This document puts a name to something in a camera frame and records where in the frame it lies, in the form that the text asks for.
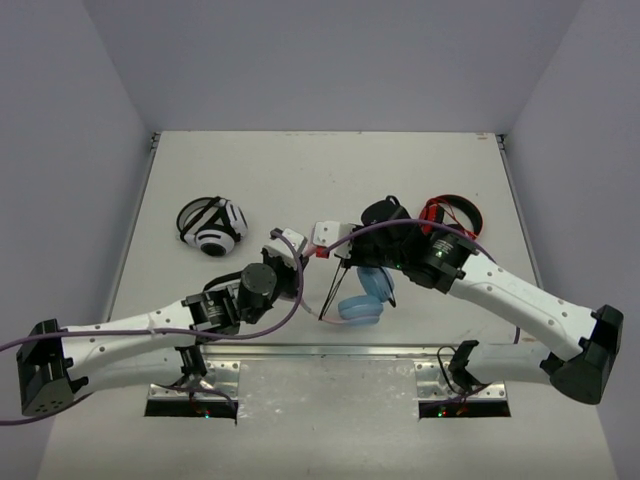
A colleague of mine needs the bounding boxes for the thin black headphone cable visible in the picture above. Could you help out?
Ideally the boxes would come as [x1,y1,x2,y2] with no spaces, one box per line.
[317,262,401,321]

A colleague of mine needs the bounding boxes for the pink blue cat-ear headphones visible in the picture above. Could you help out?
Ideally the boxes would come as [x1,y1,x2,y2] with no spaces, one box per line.
[300,259,397,327]

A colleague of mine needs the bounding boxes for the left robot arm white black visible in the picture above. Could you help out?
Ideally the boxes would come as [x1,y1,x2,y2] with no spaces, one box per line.
[12,247,308,425]

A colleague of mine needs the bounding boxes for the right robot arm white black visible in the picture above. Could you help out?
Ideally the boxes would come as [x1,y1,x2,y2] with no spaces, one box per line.
[326,196,624,405]

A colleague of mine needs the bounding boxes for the red black headphones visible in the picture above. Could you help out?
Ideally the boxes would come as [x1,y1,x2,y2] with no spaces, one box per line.
[419,194,484,239]

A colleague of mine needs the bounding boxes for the white black headphones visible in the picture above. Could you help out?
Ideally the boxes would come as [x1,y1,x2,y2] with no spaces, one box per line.
[176,196,248,257]

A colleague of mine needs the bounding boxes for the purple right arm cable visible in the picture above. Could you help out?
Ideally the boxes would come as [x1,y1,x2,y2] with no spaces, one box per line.
[324,217,521,416]

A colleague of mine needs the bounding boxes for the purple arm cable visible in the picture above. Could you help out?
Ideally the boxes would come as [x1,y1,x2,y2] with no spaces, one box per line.
[324,217,521,416]
[0,229,314,428]

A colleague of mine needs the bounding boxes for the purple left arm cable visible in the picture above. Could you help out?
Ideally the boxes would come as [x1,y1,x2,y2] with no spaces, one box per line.
[0,229,314,428]

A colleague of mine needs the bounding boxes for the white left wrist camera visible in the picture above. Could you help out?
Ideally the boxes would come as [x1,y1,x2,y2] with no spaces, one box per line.
[262,228,308,270]

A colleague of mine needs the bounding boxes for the metal rail front table edge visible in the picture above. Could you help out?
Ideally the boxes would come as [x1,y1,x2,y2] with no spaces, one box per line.
[201,342,449,358]

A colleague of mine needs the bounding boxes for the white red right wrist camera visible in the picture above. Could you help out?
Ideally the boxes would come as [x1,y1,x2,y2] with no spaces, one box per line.
[311,220,356,259]

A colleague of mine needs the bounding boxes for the left metal mounting bracket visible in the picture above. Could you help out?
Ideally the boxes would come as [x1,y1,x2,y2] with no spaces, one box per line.
[147,358,242,402]

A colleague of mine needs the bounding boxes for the metal mounting bracket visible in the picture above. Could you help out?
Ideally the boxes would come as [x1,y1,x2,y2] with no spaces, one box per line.
[147,358,242,402]
[414,356,507,402]

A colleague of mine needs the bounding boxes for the right metal mounting bracket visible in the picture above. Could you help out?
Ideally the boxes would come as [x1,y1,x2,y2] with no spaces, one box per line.
[414,356,507,402]

